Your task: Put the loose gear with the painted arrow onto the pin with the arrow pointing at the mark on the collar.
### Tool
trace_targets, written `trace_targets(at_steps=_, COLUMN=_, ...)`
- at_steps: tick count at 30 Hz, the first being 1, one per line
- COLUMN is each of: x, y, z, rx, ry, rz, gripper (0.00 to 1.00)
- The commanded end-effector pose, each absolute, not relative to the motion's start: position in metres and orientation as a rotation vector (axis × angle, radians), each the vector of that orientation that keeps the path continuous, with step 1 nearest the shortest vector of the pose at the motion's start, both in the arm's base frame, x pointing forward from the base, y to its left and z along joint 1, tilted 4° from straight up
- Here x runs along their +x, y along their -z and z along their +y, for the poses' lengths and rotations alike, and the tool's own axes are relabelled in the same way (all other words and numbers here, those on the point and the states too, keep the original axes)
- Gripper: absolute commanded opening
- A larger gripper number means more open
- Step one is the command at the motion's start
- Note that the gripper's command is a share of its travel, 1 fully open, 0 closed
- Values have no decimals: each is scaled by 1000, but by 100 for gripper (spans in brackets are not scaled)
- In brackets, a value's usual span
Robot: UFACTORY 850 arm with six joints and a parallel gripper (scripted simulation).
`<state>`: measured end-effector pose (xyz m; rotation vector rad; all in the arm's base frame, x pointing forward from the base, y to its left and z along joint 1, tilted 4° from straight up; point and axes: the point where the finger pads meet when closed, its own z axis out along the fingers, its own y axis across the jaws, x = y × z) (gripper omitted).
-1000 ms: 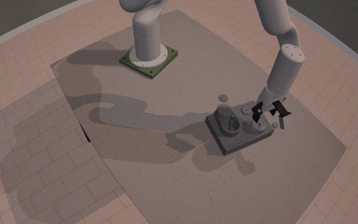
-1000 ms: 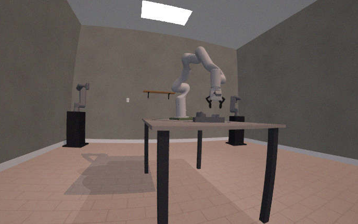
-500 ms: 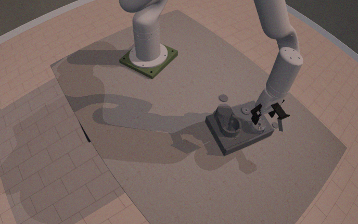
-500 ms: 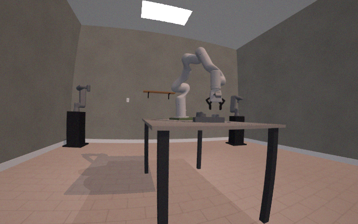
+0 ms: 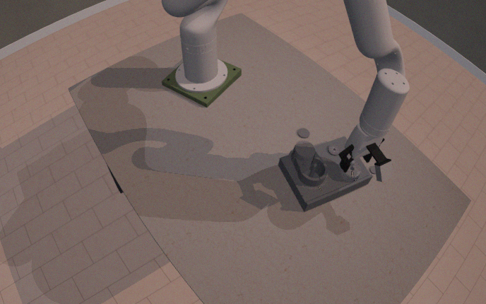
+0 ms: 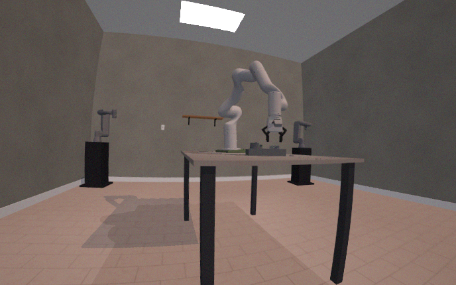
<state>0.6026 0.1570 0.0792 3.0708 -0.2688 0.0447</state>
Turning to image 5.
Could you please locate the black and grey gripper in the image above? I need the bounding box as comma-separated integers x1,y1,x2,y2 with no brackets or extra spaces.
339,123,384,173

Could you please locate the grey toothed gear with painted arrow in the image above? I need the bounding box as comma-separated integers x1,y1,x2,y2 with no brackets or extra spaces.
340,161,361,182

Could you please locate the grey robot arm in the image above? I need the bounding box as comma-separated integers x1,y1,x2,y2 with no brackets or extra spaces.
162,0,410,182

